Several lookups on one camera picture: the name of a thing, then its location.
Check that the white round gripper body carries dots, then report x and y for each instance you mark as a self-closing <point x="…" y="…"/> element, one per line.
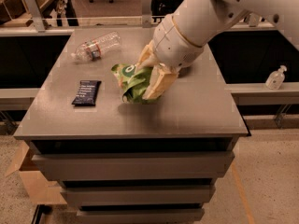
<point x="174" y="46"/>

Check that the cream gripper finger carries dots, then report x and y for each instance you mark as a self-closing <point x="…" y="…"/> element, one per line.
<point x="147" y="57"/>
<point x="162" y="77"/>

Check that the green rice chip bag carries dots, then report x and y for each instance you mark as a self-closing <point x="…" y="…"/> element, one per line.
<point x="133" y="82"/>

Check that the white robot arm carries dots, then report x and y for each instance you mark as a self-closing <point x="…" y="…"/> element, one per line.
<point x="200" y="20"/>

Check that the clear plastic water bottle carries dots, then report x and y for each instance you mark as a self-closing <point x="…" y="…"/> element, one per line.
<point x="96" y="48"/>

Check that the dark blue snack bar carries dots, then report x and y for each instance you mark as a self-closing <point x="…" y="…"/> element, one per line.
<point x="87" y="93"/>

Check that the grey drawer cabinet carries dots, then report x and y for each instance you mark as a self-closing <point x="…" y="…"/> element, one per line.
<point x="121" y="163"/>

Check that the clear hand sanitizer bottle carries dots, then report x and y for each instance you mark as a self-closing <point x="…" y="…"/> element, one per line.
<point x="276" y="78"/>

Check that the glass railing panel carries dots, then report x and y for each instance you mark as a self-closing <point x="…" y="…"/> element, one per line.
<point x="16" y="12"/>

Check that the cardboard box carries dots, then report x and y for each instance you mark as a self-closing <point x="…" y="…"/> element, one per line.
<point x="38" y="188"/>

